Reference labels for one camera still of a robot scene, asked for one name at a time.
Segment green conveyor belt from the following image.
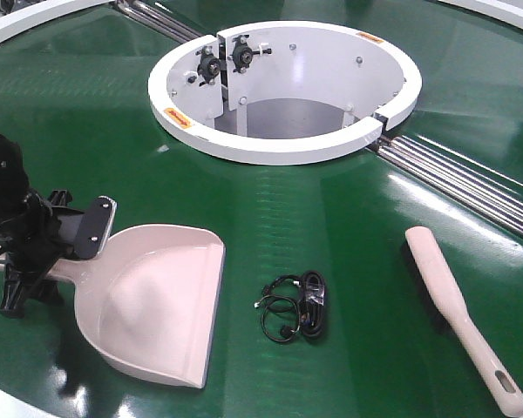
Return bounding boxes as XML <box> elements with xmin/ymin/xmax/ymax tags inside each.
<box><xmin>0</xmin><ymin>5</ymin><xmax>523</xmax><ymax>417</ymax></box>

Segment beige hand brush black bristles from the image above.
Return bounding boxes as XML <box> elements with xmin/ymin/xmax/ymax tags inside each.
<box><xmin>404</xmin><ymin>226</ymin><xmax>523</xmax><ymax>417</ymax></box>

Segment steel rollers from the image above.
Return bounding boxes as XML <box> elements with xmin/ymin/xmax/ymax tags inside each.
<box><xmin>113</xmin><ymin>0</ymin><xmax>203</xmax><ymax>44</ymax></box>
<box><xmin>369</xmin><ymin>136</ymin><xmax>523</xmax><ymax>239</ymax></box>

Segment black bearing mount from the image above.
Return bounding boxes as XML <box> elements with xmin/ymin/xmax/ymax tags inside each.
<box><xmin>231</xmin><ymin>35</ymin><xmax>273</xmax><ymax>74</ymax></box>
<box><xmin>197</xmin><ymin>46</ymin><xmax>221</xmax><ymax>86</ymax></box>

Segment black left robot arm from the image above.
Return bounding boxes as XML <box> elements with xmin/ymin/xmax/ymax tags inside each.
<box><xmin>0</xmin><ymin>134</ymin><xmax>116</xmax><ymax>319</ymax></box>

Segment black thick cable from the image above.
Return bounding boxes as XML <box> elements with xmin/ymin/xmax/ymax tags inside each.
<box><xmin>296</xmin><ymin>270</ymin><xmax>328</xmax><ymax>341</ymax></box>

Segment white rim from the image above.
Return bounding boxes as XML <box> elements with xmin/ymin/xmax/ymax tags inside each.
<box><xmin>0</xmin><ymin>389</ymin><xmax>53</xmax><ymax>418</ymax></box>
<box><xmin>0</xmin><ymin>0</ymin><xmax>108</xmax><ymax>44</ymax></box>
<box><xmin>439</xmin><ymin>0</ymin><xmax>523</xmax><ymax>31</ymax></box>

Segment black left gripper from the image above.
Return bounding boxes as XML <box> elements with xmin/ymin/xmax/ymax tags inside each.
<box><xmin>0</xmin><ymin>189</ymin><xmax>117</xmax><ymax>319</ymax></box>

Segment white central conveyor ring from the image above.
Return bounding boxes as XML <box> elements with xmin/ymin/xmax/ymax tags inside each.
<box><xmin>147</xmin><ymin>20</ymin><xmax>423</xmax><ymax>166</ymax></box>

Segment steel rollers top left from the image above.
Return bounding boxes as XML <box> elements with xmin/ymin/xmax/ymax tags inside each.
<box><xmin>113</xmin><ymin>0</ymin><xmax>203</xmax><ymax>44</ymax></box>

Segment beige plastic dustpan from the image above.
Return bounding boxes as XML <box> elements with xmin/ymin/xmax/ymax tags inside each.
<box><xmin>0</xmin><ymin>223</ymin><xmax>227</xmax><ymax>389</ymax></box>

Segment thin black connector cable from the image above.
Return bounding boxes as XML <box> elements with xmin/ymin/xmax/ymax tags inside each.
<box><xmin>254</xmin><ymin>276</ymin><xmax>303</xmax><ymax>344</ymax></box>

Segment white outer rim top right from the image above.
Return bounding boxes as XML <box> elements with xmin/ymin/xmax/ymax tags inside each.
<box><xmin>439</xmin><ymin>0</ymin><xmax>523</xmax><ymax>31</ymax></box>

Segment black right bearing mount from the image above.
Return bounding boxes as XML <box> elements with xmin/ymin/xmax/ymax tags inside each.
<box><xmin>231</xmin><ymin>35</ymin><xmax>273</xmax><ymax>74</ymax></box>

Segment black left bearing mount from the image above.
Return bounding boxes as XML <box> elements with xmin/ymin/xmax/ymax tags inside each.
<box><xmin>197</xmin><ymin>46</ymin><xmax>221</xmax><ymax>86</ymax></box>

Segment white outer rim top left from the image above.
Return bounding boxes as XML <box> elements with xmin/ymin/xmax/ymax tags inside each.
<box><xmin>0</xmin><ymin>0</ymin><xmax>108</xmax><ymax>44</ymax></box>

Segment white outer rim bottom left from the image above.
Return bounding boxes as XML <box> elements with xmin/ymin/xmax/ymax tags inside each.
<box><xmin>0</xmin><ymin>389</ymin><xmax>53</xmax><ymax>418</ymax></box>

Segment steel rollers right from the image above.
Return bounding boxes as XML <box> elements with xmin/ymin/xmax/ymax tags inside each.
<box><xmin>369</xmin><ymin>136</ymin><xmax>523</xmax><ymax>239</ymax></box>

